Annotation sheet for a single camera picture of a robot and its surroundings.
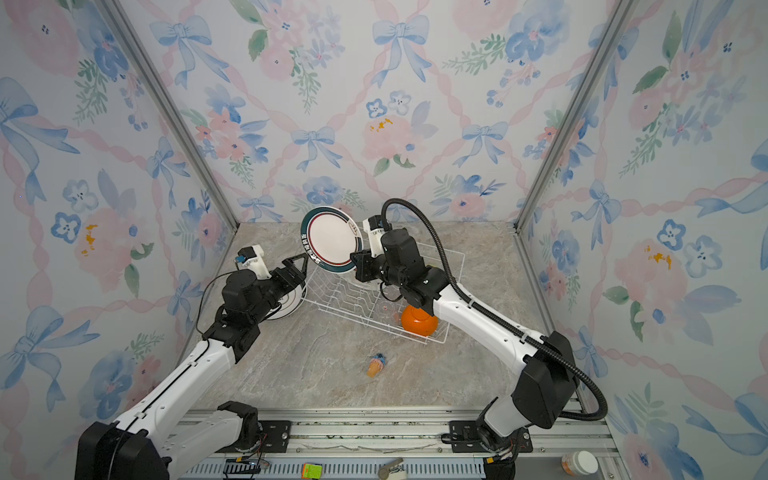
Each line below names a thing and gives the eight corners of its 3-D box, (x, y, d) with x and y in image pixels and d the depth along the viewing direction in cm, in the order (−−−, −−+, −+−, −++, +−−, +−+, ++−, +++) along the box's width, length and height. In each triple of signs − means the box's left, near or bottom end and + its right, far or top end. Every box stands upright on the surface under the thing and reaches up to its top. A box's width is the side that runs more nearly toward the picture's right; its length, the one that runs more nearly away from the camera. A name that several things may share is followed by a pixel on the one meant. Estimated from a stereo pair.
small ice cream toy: (364, 373, 86) (364, 369, 84) (377, 354, 89) (377, 351, 87) (375, 380, 85) (374, 377, 82) (387, 361, 88) (387, 357, 86)
